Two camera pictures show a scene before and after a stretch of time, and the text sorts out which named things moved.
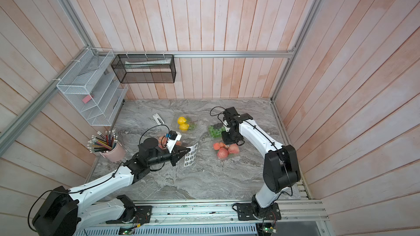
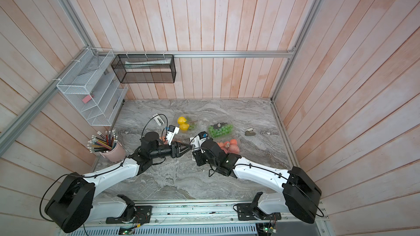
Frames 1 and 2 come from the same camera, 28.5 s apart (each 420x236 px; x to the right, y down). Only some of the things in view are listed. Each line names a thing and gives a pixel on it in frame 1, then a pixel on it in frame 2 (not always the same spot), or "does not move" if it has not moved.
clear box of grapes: x=215 y=130 does not move
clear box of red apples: x=224 y=152 does not move
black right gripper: x=226 y=141 → x=199 y=157
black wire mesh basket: x=145 y=68 does not move
